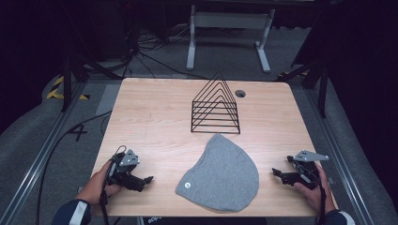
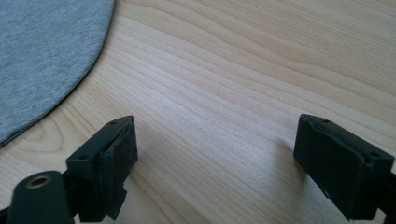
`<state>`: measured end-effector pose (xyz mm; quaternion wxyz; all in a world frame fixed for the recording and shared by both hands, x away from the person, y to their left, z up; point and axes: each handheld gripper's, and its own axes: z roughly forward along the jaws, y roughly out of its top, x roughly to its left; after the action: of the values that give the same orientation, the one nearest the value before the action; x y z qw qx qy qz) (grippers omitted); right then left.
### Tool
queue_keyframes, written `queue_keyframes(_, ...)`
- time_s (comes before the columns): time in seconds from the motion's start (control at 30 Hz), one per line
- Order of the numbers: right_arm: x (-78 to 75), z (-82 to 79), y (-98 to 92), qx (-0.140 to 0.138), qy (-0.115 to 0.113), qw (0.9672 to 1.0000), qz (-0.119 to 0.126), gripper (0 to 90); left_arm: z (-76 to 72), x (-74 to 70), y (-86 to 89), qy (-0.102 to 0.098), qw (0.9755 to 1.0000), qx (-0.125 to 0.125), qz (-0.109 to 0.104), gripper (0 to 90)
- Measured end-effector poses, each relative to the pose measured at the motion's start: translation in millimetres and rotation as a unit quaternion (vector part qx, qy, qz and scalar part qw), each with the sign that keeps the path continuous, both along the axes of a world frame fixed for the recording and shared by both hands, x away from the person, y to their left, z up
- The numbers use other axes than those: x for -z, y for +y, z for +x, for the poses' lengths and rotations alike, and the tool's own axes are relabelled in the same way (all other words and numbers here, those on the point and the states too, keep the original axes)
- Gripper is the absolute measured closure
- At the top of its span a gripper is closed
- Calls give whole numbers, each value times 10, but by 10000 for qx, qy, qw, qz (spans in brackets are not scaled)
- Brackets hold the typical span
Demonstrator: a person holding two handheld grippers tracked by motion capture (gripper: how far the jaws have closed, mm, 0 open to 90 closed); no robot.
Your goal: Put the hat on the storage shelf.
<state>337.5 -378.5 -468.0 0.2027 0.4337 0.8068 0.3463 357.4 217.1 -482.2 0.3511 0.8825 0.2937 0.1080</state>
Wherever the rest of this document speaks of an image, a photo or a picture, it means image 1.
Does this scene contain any grey knit beanie hat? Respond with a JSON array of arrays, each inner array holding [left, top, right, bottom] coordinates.
[[175, 133, 260, 214]]

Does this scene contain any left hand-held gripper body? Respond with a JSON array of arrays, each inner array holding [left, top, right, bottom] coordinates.
[[107, 148, 146, 192]]

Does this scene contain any long black floor cable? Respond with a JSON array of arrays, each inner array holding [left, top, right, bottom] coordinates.
[[35, 110, 113, 225]]

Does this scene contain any thin black floor cable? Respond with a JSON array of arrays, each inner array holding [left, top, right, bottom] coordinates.
[[136, 51, 208, 81]]

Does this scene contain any white metal table frame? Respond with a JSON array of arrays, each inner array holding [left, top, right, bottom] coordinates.
[[186, 4, 277, 75]]

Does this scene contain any person's right hand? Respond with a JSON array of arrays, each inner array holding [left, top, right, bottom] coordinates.
[[293, 163, 338, 218]]

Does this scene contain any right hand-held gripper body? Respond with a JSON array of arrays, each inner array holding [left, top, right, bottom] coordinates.
[[280, 149, 330, 191]]

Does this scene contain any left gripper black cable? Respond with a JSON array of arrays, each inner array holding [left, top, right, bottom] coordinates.
[[99, 144, 128, 225]]

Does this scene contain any aluminium floor rail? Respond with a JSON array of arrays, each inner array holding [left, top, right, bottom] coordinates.
[[304, 88, 376, 225], [0, 82, 89, 225]]

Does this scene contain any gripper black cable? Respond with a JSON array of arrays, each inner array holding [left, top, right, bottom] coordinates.
[[292, 160, 328, 225], [99, 144, 128, 225]]

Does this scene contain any black wire file rack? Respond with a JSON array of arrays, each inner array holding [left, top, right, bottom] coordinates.
[[190, 71, 241, 136]]

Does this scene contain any black metal stand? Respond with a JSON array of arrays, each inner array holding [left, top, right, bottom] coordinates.
[[274, 59, 330, 119], [60, 46, 124, 113]]

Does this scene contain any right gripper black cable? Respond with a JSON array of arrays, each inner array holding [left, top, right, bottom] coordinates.
[[292, 160, 328, 225]]

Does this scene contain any person's left hand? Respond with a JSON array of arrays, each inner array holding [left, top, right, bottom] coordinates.
[[75, 159, 123, 206]]

